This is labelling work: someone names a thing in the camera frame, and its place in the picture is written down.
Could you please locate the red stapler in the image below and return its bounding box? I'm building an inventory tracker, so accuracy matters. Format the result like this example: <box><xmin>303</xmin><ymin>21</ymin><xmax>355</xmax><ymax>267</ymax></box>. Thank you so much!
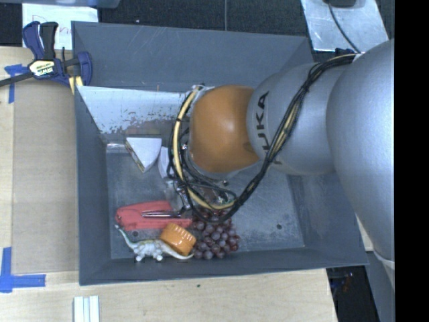
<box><xmin>115</xmin><ymin>200</ymin><xmax>194</xmax><ymax>231</ymax></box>

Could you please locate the orange ribbed cap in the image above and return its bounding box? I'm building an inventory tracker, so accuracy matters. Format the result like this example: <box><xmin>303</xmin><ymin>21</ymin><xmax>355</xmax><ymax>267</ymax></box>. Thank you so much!
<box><xmin>159</xmin><ymin>222</ymin><xmax>197</xmax><ymax>252</ymax></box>

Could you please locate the white toy dinosaur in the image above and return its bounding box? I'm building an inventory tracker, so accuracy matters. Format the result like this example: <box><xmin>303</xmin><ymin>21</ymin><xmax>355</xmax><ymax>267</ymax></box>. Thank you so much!
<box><xmin>115</xmin><ymin>225</ymin><xmax>195</xmax><ymax>262</ymax></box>

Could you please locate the purple toy grape bunch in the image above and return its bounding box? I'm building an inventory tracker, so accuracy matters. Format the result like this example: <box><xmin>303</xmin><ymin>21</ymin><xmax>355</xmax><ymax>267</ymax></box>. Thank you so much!
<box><xmin>190</xmin><ymin>207</ymin><xmax>242</xmax><ymax>260</ymax></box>

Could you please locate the white wedge block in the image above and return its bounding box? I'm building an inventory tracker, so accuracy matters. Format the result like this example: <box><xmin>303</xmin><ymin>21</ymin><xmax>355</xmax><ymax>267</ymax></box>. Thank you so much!
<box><xmin>125</xmin><ymin>137</ymin><xmax>163</xmax><ymax>174</ymax></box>

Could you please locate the pale wood flat board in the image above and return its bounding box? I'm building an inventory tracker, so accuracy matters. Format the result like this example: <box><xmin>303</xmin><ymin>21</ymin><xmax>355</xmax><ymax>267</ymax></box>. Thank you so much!
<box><xmin>11</xmin><ymin>78</ymin><xmax>80</xmax><ymax>275</ymax></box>

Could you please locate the grey metal bin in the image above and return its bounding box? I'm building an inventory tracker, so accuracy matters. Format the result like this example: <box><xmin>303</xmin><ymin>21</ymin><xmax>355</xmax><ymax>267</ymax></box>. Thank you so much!
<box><xmin>71</xmin><ymin>20</ymin><xmax>370</xmax><ymax>286</ymax></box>

